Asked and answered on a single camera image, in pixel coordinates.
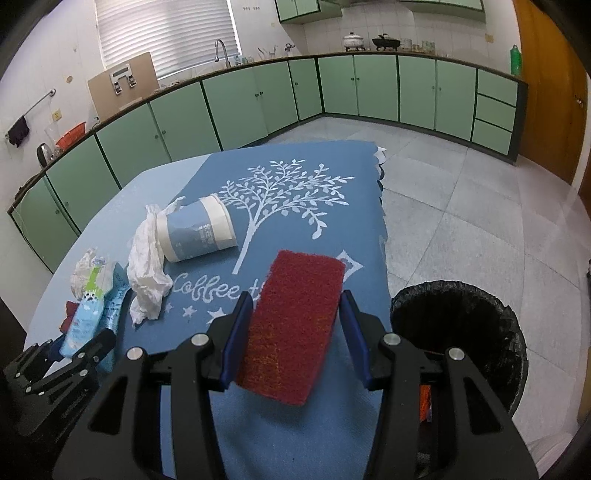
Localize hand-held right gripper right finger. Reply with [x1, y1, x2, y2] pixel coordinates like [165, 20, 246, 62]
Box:
[339, 290, 539, 480]

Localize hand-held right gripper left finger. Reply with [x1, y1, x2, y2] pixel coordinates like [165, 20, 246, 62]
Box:
[52, 291, 254, 480]

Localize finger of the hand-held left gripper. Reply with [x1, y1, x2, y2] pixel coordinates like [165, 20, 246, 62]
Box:
[18, 339, 65, 370]
[44, 329, 117, 384]

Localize light blue wipes packet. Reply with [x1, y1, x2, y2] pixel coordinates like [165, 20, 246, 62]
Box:
[60, 288, 110, 358]

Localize blue snack wrapper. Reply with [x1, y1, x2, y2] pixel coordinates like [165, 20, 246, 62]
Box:
[99, 263, 132, 333]

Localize red scouring pad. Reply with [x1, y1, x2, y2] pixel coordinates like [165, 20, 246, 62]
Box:
[235, 249, 347, 408]

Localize white green wrapper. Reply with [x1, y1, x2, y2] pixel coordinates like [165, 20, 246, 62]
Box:
[69, 248, 116, 301]

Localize white tissue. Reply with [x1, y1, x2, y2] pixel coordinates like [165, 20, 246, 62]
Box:
[127, 196, 185, 329]

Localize black trash bin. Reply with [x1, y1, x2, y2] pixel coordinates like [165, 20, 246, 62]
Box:
[390, 281, 529, 462]

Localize blue white paper cup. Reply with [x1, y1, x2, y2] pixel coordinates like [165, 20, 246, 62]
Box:
[156, 195, 239, 264]

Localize dark red wrapper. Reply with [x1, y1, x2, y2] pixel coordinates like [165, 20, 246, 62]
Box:
[60, 300, 78, 333]

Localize light blue tree-print tablecloth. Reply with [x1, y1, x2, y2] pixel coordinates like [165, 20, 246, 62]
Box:
[23, 154, 213, 352]

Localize dark blue tree-print tablecloth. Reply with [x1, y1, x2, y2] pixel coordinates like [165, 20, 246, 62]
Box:
[117, 141, 393, 480]

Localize red plastic basket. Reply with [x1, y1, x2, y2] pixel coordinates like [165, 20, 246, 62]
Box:
[55, 122, 88, 148]

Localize dark hanging towel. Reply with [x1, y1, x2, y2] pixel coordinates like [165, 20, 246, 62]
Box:
[7, 115, 31, 148]

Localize cardboard box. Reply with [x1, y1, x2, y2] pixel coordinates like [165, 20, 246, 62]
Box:
[88, 52, 158, 121]

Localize green base cabinets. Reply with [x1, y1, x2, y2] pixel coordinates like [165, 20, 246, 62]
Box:
[7, 52, 528, 275]

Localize white window blind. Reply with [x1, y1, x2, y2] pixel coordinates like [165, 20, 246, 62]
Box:
[95, 0, 242, 79]

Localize wooden door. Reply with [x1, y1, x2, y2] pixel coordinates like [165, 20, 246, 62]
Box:
[513, 0, 591, 188]

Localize steel towel rail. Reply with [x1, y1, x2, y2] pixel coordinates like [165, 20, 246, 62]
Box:
[4, 89, 57, 139]

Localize green wall cabinets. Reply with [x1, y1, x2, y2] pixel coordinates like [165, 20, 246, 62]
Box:
[274, 0, 485, 25]

